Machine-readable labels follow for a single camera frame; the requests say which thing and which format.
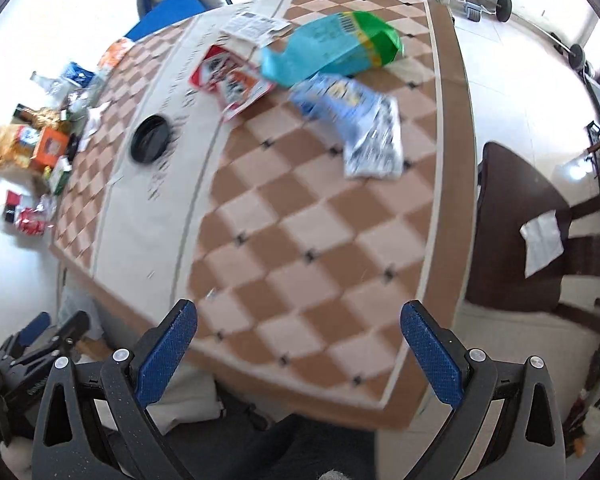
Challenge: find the black round lid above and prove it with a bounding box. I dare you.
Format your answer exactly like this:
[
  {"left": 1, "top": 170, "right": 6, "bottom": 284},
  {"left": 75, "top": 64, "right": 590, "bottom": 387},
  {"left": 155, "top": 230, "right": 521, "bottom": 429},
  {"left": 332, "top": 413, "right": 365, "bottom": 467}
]
[{"left": 130, "top": 115, "right": 172, "bottom": 165}]

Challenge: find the white tissue on chair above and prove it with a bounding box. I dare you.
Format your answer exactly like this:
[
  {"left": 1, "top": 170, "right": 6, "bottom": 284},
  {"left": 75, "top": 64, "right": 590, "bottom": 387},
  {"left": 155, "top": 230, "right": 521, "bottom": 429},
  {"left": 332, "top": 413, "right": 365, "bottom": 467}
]
[{"left": 519, "top": 210, "right": 564, "bottom": 278}]

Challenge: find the silver panda foil wrapper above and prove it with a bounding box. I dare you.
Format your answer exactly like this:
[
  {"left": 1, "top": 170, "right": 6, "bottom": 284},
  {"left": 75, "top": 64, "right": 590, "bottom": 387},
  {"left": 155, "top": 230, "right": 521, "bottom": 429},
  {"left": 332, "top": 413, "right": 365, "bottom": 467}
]
[{"left": 341, "top": 96, "right": 404, "bottom": 180}]

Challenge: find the black barbell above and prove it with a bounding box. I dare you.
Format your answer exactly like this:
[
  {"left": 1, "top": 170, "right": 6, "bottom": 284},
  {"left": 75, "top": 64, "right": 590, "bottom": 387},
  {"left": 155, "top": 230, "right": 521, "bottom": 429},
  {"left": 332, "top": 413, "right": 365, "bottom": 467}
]
[{"left": 462, "top": 0, "right": 588, "bottom": 71}]

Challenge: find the checkered brown tablecloth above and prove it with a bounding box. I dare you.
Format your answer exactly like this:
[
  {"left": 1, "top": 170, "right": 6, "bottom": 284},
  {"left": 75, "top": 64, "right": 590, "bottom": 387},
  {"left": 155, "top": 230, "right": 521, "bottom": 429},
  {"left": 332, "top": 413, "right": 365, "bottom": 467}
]
[{"left": 52, "top": 0, "right": 476, "bottom": 429}]

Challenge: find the white cardboard box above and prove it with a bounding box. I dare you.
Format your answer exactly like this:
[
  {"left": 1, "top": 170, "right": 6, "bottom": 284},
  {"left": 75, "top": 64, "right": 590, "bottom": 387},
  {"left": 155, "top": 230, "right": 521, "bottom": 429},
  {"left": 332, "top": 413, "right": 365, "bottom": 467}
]
[{"left": 221, "top": 11, "right": 291, "bottom": 47}]

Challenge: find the orange snack box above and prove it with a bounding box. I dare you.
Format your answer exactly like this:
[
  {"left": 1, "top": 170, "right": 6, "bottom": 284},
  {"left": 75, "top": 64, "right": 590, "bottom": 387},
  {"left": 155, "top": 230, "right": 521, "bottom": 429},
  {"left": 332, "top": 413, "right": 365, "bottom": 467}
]
[{"left": 31, "top": 127, "right": 69, "bottom": 170}]

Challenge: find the dark wooden chair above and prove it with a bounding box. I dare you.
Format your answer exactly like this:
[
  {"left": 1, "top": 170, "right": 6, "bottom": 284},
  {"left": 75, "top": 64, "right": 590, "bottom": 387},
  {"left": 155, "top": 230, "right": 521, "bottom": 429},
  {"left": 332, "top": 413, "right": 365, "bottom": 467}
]
[{"left": 466, "top": 142, "right": 600, "bottom": 334}]

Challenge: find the light blue bear bag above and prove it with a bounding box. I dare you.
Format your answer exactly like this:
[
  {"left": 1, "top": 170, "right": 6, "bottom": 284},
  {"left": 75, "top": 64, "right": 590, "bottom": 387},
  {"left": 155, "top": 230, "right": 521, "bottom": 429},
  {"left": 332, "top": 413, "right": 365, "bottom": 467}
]
[{"left": 289, "top": 74, "right": 384, "bottom": 146}]

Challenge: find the red white snack packet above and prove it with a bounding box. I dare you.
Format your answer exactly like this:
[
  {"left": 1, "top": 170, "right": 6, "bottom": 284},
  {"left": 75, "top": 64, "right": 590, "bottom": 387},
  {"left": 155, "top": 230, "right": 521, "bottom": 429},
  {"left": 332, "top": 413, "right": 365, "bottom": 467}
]
[{"left": 189, "top": 44, "right": 275, "bottom": 122}]

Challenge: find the blue green snack bag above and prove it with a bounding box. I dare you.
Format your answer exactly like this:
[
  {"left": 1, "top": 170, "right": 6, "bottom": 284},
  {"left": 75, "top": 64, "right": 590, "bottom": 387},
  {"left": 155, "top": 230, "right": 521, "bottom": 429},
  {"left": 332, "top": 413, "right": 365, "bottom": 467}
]
[{"left": 260, "top": 11, "right": 403, "bottom": 88}]

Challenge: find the red packet on floor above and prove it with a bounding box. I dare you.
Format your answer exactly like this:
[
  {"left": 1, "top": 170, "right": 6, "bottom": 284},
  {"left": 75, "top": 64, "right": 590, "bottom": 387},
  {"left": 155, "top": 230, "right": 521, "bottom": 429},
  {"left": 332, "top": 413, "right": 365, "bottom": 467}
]
[{"left": 16, "top": 208, "right": 47, "bottom": 236}]

